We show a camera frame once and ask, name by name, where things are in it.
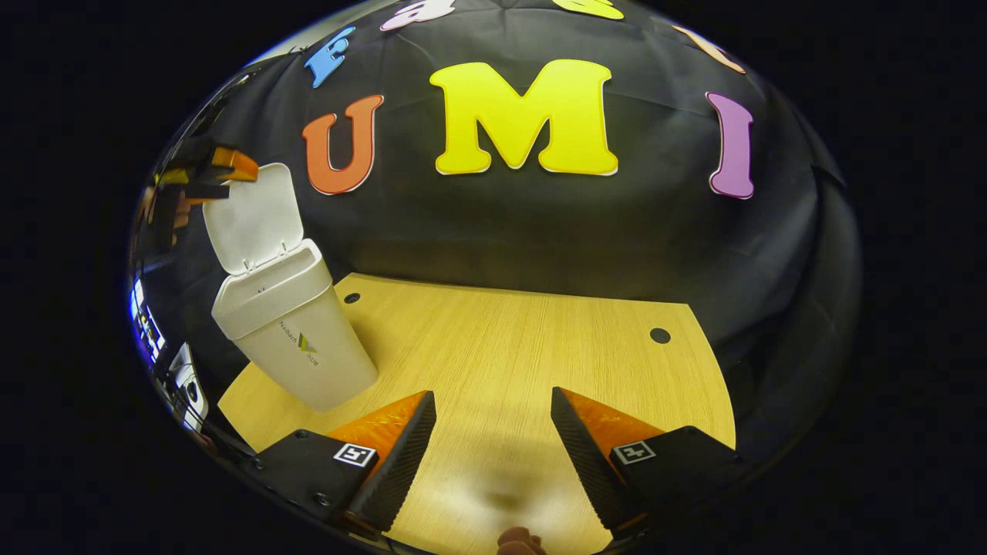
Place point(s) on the wooden desktop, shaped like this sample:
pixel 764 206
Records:
pixel 501 347

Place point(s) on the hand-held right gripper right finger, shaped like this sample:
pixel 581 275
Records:
pixel 586 459

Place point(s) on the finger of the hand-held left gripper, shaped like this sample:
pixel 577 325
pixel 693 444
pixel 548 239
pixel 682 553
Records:
pixel 207 193
pixel 235 164

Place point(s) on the black backdrop cloth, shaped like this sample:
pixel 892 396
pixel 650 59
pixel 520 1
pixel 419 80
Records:
pixel 540 231

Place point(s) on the white desktop garbage bin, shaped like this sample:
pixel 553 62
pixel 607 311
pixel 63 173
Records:
pixel 308 362

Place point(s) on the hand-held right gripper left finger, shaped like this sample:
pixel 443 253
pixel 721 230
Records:
pixel 405 459

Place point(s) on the white computer desk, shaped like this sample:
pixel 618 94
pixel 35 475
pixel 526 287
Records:
pixel 185 381

